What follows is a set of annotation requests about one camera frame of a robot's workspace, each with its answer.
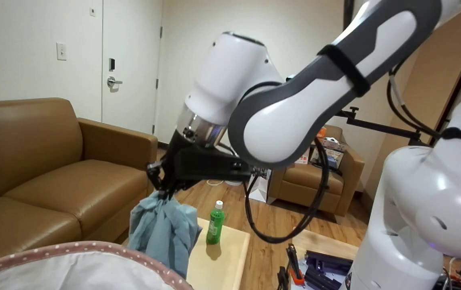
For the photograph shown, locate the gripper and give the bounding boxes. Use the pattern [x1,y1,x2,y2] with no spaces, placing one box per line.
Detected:
[146,130,199,201]

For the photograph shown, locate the blue shirt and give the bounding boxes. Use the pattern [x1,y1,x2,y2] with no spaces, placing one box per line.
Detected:
[127,191,202,279]

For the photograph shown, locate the dotted pink laundry hamper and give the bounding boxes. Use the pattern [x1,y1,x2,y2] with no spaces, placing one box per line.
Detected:
[0,240,194,290]

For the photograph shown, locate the green plastic bottle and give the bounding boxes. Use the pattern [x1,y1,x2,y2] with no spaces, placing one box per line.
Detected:
[206,200,226,245]

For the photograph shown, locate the white paper bag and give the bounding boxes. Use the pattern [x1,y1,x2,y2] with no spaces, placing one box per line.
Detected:
[248,168,272,204]

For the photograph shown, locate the brown leather sofa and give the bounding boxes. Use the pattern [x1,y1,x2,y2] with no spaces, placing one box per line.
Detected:
[0,97,159,267]

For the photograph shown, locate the white door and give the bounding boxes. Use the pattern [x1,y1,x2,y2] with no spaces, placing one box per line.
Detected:
[102,0,163,135]

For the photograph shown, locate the brown leather armchair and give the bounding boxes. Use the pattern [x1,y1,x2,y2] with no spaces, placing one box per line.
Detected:
[268,124,366,218]

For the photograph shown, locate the stack of boxes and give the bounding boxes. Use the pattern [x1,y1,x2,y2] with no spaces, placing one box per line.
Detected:
[294,126,348,170]

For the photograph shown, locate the black metal brackets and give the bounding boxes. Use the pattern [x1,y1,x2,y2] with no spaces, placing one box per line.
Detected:
[304,250,354,290]

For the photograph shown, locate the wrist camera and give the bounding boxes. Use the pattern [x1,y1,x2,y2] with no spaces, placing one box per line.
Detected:
[173,144,253,182]

